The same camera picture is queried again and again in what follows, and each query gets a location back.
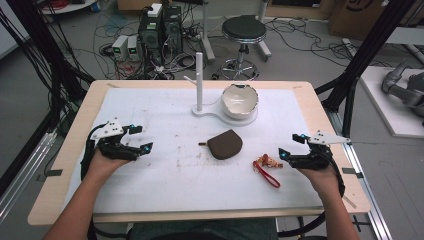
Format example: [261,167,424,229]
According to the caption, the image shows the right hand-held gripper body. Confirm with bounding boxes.
[288,130,352,170]

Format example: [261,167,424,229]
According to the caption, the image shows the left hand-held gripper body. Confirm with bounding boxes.
[89,117,142,162]

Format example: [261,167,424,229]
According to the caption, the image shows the person's left hand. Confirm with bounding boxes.
[86,149,132,183]

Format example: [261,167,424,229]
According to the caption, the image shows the person's right hand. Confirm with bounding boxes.
[297,162,343,200]

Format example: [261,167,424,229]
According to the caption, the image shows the grey tape strip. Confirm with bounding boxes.
[341,167,365,180]
[35,168,64,183]

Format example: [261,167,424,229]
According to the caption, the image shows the white table mat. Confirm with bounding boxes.
[64,87,324,215]

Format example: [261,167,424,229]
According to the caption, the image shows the wooden table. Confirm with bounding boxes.
[27,79,372,227]

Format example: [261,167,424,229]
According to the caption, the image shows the brown pouch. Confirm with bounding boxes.
[198,128,244,161]

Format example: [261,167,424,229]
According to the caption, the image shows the white eggshell-shaped bowl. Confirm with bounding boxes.
[220,83,260,121]

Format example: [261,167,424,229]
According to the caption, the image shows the white power supply unit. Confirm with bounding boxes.
[111,34,130,60]
[126,35,140,62]

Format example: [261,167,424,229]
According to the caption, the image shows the white platform board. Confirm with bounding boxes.
[359,65,424,140]

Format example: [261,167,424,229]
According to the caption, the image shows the black computer tower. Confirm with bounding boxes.
[137,3,165,68]
[162,4,184,56]

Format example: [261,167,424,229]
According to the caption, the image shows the person's dark trousers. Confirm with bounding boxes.
[127,217,280,240]

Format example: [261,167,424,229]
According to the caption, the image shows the black round stool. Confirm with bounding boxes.
[218,14,268,82]

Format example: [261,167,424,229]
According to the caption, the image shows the cardboard box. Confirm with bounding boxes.
[327,0,424,42]

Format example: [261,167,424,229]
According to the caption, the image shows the red strap keychain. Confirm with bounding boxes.
[252,153,284,190]

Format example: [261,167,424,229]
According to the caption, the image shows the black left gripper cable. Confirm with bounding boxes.
[79,122,108,182]

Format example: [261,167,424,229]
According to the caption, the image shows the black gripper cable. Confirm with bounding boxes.
[319,145,347,199]
[79,122,108,182]

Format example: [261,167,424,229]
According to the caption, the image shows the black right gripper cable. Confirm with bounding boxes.
[319,145,347,199]

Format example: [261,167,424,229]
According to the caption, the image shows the aluminium rail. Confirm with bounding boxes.
[0,130,58,223]
[325,108,394,240]

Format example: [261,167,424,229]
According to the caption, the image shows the white stand with post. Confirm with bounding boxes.
[183,51,260,127]

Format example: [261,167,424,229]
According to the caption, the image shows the black metal frame post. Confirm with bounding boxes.
[0,0,96,134]
[314,0,418,138]

